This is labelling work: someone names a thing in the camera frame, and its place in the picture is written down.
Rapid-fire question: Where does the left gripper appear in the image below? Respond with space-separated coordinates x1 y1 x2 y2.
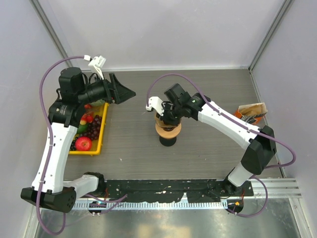
77 71 135 105

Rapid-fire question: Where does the green netted melon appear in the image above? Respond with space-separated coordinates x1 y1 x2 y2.
90 99 106 107

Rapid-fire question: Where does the brown paper coffee filter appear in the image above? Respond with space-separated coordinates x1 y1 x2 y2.
155 113 181 128

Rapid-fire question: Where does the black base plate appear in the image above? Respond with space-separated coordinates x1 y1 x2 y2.
90 179 254 203

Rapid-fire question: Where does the purple grape bunch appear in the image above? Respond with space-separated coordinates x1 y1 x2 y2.
70 115 102 152

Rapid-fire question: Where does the red apple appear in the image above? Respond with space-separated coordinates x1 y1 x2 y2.
75 136 92 151

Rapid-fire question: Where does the brown filter stack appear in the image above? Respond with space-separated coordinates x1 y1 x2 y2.
238 103 267 117

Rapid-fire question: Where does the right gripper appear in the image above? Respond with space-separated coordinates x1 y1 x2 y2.
156 102 183 126

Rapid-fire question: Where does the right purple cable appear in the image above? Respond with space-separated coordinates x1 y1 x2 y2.
146 73 297 218

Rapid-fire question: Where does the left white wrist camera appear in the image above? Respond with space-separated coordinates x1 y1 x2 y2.
84 55 106 80

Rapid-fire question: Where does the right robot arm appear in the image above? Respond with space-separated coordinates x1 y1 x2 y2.
158 83 276 195

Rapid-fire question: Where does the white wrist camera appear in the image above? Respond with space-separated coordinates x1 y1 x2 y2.
84 55 106 80
146 96 164 116

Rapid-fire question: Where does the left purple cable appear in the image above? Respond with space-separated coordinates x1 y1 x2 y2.
36 56 128 236

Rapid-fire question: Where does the orange coffee filter box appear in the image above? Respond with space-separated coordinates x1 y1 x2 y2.
234 103 267 125

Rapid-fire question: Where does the purple cable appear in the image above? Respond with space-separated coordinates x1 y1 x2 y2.
36 56 128 236
146 73 297 218

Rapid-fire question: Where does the yellow plastic tray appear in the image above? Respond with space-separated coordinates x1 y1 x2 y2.
69 103 109 156

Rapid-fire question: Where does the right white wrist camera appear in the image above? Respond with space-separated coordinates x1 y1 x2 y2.
146 96 164 116

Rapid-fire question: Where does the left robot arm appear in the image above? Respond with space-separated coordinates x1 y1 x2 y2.
21 67 136 213

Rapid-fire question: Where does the dark red coffee server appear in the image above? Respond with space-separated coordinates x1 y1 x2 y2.
158 128 177 147

